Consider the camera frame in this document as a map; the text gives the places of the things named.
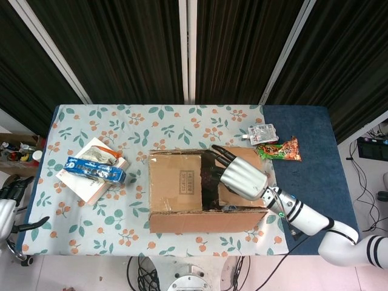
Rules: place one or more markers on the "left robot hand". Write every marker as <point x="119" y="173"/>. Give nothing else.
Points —
<point x="6" y="212"/>

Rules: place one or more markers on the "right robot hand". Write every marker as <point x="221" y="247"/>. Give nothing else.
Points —
<point x="245" y="179"/>

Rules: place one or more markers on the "brown cardboard box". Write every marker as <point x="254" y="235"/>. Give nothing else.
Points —
<point x="175" y="182"/>

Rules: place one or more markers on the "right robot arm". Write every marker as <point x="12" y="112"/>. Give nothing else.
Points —
<point x="309" y="216"/>

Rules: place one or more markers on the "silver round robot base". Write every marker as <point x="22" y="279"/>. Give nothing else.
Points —
<point x="189" y="279"/>

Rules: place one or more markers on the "cardboard box of clutter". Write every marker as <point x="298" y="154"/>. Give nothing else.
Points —
<point x="18" y="151"/>

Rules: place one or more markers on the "green orange snack bag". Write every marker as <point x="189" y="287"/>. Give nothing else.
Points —
<point x="279" y="151"/>

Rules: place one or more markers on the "silver spout pouch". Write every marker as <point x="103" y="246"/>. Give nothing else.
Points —
<point x="262" y="133"/>

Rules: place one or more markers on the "black caster wheel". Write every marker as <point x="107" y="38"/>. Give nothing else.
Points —
<point x="28" y="260"/>

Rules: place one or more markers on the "blue felt table mat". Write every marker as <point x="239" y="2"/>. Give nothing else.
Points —
<point x="312" y="175"/>

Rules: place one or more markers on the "white paperback book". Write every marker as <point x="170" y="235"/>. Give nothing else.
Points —
<point x="83" y="188"/>

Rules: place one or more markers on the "floral leaf fruit tablecloth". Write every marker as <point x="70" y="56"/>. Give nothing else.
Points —
<point x="169" y="130"/>

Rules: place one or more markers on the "blue cookie pack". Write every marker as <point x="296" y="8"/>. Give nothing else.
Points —
<point x="94" y="171"/>

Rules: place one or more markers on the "white orange snack bag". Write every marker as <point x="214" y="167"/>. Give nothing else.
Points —
<point x="98" y="154"/>

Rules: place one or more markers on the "dark pleated curtain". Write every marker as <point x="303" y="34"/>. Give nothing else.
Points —
<point x="121" y="51"/>
<point x="21" y="75"/>
<point x="348" y="60"/>
<point x="242" y="48"/>

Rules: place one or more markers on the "black electronic device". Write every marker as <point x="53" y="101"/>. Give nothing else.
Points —
<point x="373" y="148"/>

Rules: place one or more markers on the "white frame post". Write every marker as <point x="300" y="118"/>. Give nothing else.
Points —
<point x="187" y="51"/>
<point x="50" y="48"/>
<point x="363" y="128"/>
<point x="288" y="51"/>

